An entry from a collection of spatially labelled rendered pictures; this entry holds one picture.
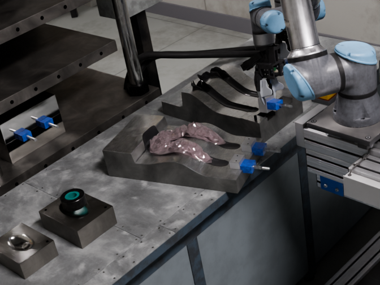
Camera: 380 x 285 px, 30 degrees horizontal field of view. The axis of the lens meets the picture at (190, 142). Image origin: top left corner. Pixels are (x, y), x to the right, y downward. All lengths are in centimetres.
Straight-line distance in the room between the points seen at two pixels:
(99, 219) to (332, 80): 83
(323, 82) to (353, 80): 9
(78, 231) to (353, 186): 84
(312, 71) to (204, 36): 363
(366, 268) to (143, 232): 100
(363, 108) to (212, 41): 346
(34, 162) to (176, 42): 298
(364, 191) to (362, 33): 290
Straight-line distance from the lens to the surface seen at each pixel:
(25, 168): 278
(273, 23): 233
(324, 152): 228
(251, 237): 265
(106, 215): 227
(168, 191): 240
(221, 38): 555
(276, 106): 252
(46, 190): 258
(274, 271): 287
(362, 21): 488
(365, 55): 208
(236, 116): 259
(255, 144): 244
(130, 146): 248
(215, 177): 233
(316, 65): 204
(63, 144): 286
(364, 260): 291
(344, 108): 215
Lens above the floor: 215
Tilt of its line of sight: 31 degrees down
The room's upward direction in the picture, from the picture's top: 11 degrees counter-clockwise
